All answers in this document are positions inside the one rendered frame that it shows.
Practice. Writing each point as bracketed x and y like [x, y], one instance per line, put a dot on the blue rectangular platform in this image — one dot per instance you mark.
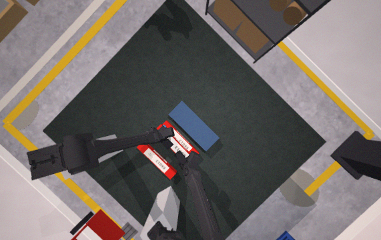
[193, 125]

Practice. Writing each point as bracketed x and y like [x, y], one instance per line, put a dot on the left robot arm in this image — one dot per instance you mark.
[80, 149]

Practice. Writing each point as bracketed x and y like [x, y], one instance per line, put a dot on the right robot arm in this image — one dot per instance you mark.
[208, 224]

